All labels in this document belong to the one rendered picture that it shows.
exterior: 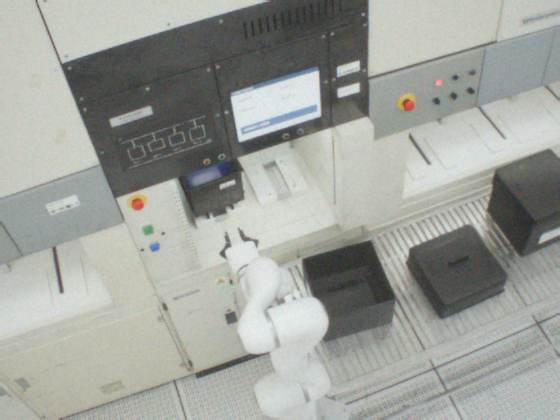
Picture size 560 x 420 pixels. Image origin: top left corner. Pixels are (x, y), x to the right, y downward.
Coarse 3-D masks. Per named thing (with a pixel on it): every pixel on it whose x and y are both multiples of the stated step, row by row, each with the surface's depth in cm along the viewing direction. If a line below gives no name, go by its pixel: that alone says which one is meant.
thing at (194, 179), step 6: (210, 168) 256; (216, 168) 258; (222, 168) 259; (228, 168) 261; (192, 174) 255; (198, 174) 256; (204, 174) 258; (210, 174) 259; (216, 174) 261; (222, 174) 262; (228, 174) 264; (186, 180) 256; (192, 180) 257; (198, 180) 259; (204, 180) 260; (210, 180) 262; (192, 186) 260
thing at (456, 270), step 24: (432, 240) 253; (456, 240) 252; (480, 240) 251; (408, 264) 257; (432, 264) 246; (456, 264) 245; (480, 264) 244; (432, 288) 241; (456, 288) 238; (480, 288) 237; (456, 312) 243
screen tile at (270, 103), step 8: (272, 88) 197; (248, 96) 196; (256, 96) 197; (264, 96) 198; (272, 96) 200; (240, 104) 198; (248, 104) 199; (272, 104) 202; (248, 112) 201; (256, 112) 202; (264, 112) 203; (272, 112) 205; (240, 120) 202; (248, 120) 204
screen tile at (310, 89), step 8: (296, 80) 198; (304, 80) 199; (280, 88) 198; (288, 88) 200; (296, 88) 201; (304, 88) 202; (312, 88) 203; (280, 96) 201; (304, 96) 204; (312, 96) 205; (280, 104) 203; (288, 104) 204; (296, 104) 206; (304, 104) 207
